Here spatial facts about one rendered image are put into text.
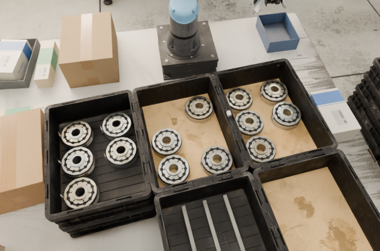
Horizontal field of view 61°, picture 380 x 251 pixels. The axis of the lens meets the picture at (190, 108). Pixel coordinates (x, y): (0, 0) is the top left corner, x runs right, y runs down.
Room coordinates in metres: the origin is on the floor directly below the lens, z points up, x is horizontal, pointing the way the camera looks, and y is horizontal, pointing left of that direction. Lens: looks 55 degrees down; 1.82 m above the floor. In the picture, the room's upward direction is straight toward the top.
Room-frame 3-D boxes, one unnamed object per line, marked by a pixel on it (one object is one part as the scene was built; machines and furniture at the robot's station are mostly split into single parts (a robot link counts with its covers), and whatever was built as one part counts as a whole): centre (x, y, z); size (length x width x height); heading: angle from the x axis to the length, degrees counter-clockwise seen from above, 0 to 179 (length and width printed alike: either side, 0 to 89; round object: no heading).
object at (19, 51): (1.00, 0.81, 0.75); 0.20 x 0.12 x 0.09; 179
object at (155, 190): (0.55, 0.01, 0.92); 0.40 x 0.30 x 0.02; 15
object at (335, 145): (0.63, -0.28, 0.92); 0.40 x 0.30 x 0.02; 15
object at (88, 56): (1.05, 0.45, 0.78); 0.30 x 0.22 x 0.16; 10
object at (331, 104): (0.71, -0.57, 0.75); 0.20 x 0.12 x 0.09; 12
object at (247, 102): (0.72, -0.18, 0.86); 0.10 x 0.10 x 0.01
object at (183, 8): (1.06, 0.03, 0.97); 0.13 x 0.12 x 0.14; 179
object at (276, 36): (1.22, -0.43, 0.74); 0.20 x 0.15 x 0.07; 10
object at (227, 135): (0.55, 0.01, 0.87); 0.40 x 0.30 x 0.11; 15
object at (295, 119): (0.65, -0.35, 0.86); 0.10 x 0.10 x 0.01
